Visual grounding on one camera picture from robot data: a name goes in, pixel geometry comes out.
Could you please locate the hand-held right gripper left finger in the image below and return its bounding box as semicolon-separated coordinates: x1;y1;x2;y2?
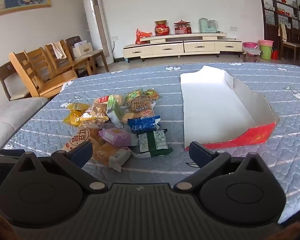
17;141;108;193

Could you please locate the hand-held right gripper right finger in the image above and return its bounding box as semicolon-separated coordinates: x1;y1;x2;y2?
174;141;268;193

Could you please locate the brown packet red round print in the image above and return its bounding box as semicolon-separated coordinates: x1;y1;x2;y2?
62;127;103;155

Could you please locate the orange bread packet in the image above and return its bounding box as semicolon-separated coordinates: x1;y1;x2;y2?
90;137;125;167

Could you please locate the clear bread packet yellow edge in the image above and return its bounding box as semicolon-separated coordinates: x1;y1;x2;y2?
79;106;110;130

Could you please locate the yellow snack packet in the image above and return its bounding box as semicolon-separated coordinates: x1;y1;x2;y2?
63;102;90;127

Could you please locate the purple snack packet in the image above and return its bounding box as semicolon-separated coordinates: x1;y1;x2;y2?
99;127;138;147

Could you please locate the white cardboard box red side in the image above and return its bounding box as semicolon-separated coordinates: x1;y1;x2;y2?
180;65;280;152

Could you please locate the dark green snack packet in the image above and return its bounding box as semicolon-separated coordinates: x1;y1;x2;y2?
134;129;173;158

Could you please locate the green white snack packet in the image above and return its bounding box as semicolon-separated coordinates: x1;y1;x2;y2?
106;94;126;128

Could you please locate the clear red label snack packet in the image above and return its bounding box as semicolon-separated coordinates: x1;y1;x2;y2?
91;95;113;114

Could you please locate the blue snack packet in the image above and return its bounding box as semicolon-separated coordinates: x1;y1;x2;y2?
127;115;162;134

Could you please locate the round brown cake packet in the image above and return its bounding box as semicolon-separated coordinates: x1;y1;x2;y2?
122;97;157;119

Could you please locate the small beige packet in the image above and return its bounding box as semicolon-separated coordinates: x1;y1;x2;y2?
108;147;132;172

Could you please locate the grey sofa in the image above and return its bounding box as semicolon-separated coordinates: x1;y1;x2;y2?
0;97;50;151

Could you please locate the small orange green packet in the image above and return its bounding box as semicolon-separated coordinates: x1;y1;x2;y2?
143;88;160;101

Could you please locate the brown chair cushioned seat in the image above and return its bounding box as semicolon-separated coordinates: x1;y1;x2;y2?
0;61;31;102

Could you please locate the blue quilted blanket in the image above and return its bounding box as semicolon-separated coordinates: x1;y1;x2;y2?
2;62;300;224

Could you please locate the dark wooden chair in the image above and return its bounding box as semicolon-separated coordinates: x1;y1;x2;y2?
65;36;110;73

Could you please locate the white paper gift box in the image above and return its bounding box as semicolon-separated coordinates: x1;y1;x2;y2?
72;41;93;57

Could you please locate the white towel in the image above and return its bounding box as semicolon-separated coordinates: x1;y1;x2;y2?
51;42;67;60

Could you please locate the cream TV cabinet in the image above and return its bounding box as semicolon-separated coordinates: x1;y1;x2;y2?
122;32;243;59

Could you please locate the red pagoda gift box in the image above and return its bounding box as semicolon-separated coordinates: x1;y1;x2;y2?
174;19;192;35

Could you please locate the mint green kitchen appliance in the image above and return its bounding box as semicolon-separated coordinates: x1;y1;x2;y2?
199;18;218;33

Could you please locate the white tower air conditioner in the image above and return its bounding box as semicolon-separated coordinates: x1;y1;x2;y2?
82;0;115;66

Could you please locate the red plastic bag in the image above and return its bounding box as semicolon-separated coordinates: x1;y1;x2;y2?
135;29;153;45

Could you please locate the red pot gold rim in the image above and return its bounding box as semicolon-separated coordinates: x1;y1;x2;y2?
154;20;170;36

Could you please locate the brown dining chair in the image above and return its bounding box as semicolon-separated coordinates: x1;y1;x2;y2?
278;24;300;61

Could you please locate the beige cloth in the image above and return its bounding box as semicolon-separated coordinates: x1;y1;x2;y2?
277;26;288;42

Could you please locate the dark wooden shelf unit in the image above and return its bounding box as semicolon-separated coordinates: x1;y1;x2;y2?
257;0;300;58

